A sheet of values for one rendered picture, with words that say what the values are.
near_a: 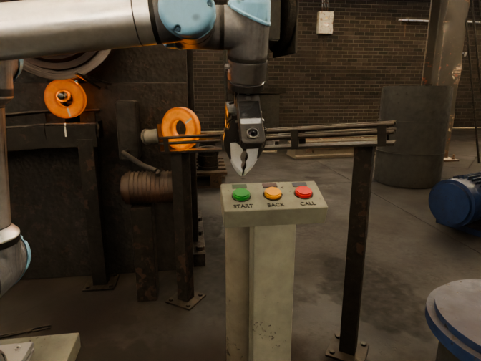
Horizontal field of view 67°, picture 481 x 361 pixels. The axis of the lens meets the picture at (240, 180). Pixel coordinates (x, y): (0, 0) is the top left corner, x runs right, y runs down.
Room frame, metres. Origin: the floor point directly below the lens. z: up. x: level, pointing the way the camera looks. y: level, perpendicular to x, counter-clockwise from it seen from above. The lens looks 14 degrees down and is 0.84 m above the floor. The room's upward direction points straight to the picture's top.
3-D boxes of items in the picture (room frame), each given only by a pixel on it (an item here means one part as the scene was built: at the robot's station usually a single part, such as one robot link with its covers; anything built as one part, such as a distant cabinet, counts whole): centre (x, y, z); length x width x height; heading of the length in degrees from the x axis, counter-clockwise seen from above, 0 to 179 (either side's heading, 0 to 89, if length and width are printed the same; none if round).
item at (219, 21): (0.68, 0.08, 0.95); 0.11 x 0.11 x 0.08; 4
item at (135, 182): (1.37, 0.35, 0.27); 0.22 x 0.13 x 0.53; 98
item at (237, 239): (0.97, -0.02, 0.26); 0.12 x 0.12 x 0.52
